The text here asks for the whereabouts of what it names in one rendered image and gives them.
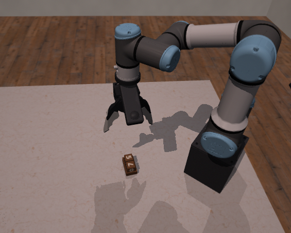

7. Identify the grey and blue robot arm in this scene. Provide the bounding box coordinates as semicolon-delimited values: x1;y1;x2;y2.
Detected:
114;20;282;158

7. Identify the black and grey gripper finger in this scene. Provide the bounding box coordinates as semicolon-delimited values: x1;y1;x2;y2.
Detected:
104;101;119;132
141;98;152;125

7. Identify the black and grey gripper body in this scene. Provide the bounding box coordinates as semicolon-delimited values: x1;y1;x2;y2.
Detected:
113;72;142;113

